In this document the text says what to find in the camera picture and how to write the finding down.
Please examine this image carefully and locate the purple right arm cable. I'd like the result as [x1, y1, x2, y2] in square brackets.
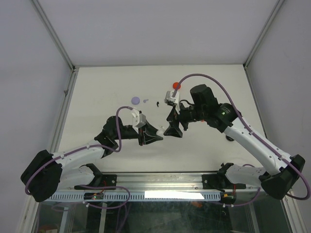
[173, 73, 307, 201]

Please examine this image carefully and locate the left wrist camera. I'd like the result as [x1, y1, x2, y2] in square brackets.
[131, 108, 146, 131]

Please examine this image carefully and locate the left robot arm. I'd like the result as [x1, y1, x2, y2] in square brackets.
[20, 116, 163, 202]

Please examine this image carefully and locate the white earbud charging case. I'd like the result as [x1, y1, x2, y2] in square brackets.
[156, 130, 164, 136]

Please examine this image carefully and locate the aluminium enclosure frame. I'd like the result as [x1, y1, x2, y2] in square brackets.
[14, 0, 311, 233]

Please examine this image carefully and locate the orange earbud charging case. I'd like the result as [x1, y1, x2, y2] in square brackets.
[173, 82, 181, 90]

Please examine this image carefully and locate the black earbud charging case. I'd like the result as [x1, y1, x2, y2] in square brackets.
[225, 135, 234, 142]

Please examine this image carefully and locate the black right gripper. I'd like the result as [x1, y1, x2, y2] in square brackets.
[163, 101, 207, 138]

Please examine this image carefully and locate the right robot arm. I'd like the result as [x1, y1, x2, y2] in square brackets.
[164, 84, 305, 200]

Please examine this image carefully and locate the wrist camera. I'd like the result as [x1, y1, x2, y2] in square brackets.
[131, 108, 146, 131]
[164, 90, 180, 106]

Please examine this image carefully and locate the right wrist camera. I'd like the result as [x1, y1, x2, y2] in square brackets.
[164, 90, 180, 106]

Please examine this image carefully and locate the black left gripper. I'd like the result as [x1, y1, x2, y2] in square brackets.
[114, 120, 163, 146]

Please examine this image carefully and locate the purple earbud charging case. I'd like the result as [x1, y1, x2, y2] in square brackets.
[131, 96, 140, 105]

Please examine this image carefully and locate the aluminium mounting rail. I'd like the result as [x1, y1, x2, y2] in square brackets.
[103, 172, 258, 192]

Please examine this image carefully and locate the white slotted cable duct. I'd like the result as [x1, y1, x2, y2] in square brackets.
[47, 191, 222, 202]

